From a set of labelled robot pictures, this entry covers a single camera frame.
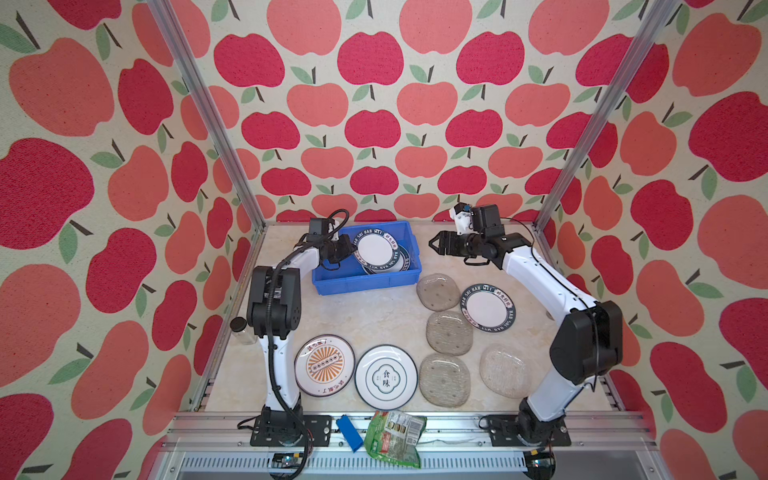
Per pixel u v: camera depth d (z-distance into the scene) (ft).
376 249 3.49
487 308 3.16
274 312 1.72
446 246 2.53
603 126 2.95
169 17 2.31
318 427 2.46
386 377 2.71
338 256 3.00
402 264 3.51
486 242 2.17
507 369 2.77
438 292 3.33
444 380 2.70
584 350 1.51
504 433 2.40
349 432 2.44
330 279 3.31
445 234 2.55
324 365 2.78
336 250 2.97
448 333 3.00
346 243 3.07
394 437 2.36
